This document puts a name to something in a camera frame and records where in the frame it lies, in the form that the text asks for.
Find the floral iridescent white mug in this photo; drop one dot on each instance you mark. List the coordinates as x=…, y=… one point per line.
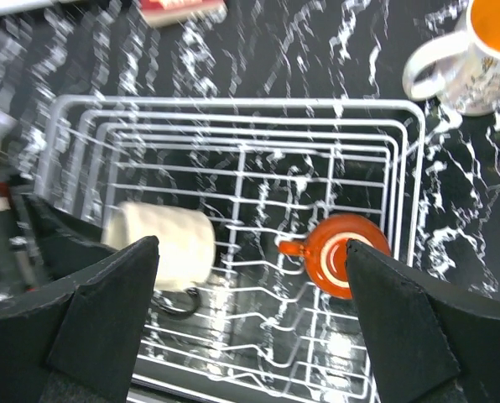
x=461, y=68

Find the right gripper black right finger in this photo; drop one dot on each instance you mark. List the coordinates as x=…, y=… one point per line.
x=428, y=340

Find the orange ceramic mug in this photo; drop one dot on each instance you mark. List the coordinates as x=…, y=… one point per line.
x=324, y=250

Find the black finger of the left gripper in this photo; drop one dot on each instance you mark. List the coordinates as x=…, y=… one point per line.
x=62, y=245

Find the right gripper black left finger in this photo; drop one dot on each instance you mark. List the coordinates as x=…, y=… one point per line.
x=77, y=339

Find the cream ribbed mug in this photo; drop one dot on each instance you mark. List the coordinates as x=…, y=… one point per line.
x=187, y=249

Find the white wire dish rack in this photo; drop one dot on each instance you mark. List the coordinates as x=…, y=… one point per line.
x=263, y=170

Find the red and white book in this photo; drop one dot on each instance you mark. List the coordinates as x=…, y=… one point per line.
x=160, y=13

